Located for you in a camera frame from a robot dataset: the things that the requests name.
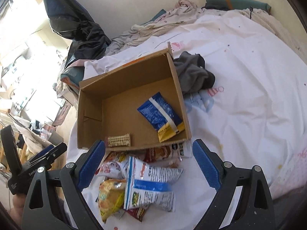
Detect crumpled floral blanket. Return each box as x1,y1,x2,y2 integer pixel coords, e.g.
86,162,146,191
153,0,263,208
106,0,205,56

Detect red brown snack packet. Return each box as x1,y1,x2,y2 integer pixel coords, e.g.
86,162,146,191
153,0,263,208
144,141,192,163

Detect white printed bed sheet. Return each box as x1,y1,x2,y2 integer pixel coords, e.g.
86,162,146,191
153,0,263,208
85,11,306,229

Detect teal pillow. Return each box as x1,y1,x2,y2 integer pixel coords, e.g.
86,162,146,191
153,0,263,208
205,0,271,14

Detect brown cardboard box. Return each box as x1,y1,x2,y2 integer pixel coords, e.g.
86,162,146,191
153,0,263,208
77,46,191,151

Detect small dark red packet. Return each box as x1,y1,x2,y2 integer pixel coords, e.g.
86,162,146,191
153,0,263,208
126,207,147,222

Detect left hand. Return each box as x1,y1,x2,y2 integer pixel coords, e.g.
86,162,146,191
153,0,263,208
9,194,26,227

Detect white red snack bag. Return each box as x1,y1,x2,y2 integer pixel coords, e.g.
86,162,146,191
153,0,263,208
95,160,128,180

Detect black plastic bag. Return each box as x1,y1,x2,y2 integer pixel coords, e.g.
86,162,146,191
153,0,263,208
44,0,111,67

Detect yellow chip bag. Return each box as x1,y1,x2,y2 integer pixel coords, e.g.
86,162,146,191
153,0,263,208
98,179,126,223

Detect blue yellow snack packet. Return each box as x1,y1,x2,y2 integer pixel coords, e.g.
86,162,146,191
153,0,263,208
137,92,185,143

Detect grey dark cloth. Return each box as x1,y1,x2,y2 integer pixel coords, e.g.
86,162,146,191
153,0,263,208
173,51,215,94

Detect white blue chip bag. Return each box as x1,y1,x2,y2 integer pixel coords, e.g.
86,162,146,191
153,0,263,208
123,156,183,212

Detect wafer biscuit packet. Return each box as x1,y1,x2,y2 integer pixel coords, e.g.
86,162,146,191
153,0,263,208
105,133,131,147

